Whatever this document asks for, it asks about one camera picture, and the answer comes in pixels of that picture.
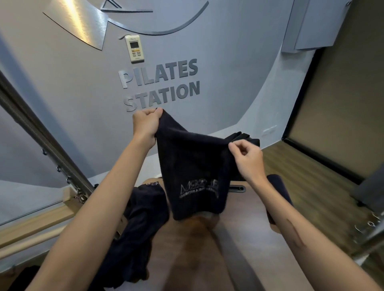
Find person's right hand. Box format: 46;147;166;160
228;139;268;186

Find person's left hand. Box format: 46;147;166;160
132;108;164;150

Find dark navy towel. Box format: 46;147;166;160
90;183;170;290
154;108;261;222
266;173;294;225

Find person's right forearm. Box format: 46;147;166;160
249;177;382;291

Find person's left forearm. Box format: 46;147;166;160
25;141;156;291

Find brown wooden side table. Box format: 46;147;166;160
114;177;314;291

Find chrome tower pole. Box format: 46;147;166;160
0;70;95;198

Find grey panel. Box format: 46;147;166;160
352;167;384;207

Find wooden roll bar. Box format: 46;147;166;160
0;225;68;260

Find black strap with metal clips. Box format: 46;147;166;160
224;131;261;147

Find grey wall letters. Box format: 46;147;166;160
118;58;201;113

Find white wall thermostat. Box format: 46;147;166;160
124;34;145;64

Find brown blind with black frame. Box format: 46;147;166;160
282;0;384;185

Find metal wall logo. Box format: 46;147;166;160
42;0;209;51

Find silver metal frame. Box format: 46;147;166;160
351;209;384;264

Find wooden tower frame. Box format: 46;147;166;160
0;187;100;249

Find grey wall cabinet box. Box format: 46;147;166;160
281;0;352;54

